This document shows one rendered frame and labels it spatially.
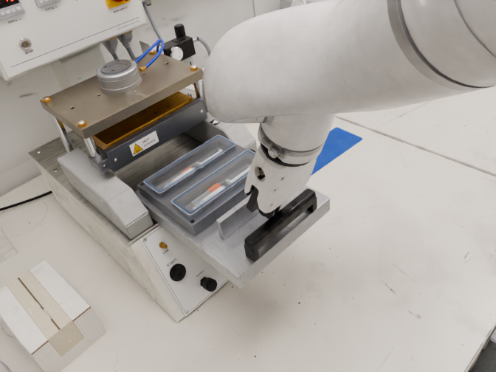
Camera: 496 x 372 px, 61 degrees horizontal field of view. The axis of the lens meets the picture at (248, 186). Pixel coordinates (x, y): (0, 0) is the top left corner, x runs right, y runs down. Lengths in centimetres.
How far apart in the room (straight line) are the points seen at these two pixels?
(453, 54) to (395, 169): 95
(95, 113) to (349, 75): 59
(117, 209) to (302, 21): 53
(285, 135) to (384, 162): 72
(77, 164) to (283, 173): 49
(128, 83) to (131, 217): 26
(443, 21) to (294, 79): 15
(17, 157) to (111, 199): 64
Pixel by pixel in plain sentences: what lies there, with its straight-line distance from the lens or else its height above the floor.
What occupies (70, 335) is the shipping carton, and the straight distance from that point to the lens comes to 86.
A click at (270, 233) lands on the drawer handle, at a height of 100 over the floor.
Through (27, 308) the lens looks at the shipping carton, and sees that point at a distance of 91.
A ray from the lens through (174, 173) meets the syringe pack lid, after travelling 78.
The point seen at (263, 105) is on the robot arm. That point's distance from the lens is 35.
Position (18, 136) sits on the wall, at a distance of 136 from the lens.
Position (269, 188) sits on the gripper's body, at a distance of 54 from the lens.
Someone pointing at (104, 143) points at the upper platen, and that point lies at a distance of 82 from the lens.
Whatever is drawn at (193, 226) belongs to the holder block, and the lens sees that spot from 68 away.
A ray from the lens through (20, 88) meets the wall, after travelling 133.
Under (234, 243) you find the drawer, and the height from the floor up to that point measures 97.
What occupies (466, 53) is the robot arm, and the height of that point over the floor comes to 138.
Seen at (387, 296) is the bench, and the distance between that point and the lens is 88.
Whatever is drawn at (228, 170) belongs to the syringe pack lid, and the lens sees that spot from 76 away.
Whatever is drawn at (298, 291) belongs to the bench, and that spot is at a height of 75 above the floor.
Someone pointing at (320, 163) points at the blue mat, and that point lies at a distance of 116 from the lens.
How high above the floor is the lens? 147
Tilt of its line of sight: 40 degrees down
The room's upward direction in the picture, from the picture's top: 9 degrees counter-clockwise
